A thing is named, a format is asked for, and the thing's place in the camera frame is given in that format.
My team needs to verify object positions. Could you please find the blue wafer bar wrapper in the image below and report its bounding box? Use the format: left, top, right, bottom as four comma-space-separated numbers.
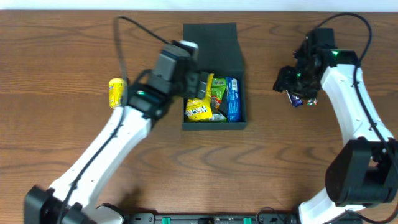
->
226, 77, 241, 123

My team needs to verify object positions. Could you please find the black mounting rail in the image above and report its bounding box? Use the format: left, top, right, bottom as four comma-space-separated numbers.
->
123, 212, 364, 224

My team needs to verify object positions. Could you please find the green red chocolate bar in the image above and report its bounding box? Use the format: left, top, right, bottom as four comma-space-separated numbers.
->
307, 98, 317, 106

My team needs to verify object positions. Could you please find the yellow Mentos bottle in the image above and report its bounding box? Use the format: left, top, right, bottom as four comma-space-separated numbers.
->
108, 78, 127, 109

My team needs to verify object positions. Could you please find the dark blue Dairy Milk bar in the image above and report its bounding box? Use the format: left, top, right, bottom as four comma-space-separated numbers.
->
286, 90, 303, 108

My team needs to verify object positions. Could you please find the green snack bag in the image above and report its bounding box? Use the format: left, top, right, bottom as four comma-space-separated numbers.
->
210, 78, 227, 122

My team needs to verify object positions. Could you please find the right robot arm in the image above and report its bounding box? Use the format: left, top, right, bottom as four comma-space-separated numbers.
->
273, 28, 397, 223

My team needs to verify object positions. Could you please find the dark green open box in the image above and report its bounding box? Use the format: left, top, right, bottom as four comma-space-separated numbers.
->
182, 23, 248, 131

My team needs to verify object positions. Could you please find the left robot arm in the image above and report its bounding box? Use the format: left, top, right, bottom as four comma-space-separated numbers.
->
24, 40, 208, 223

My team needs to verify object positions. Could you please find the yellow Hacks candy bag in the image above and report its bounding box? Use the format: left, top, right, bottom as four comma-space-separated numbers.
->
185, 73, 214, 122

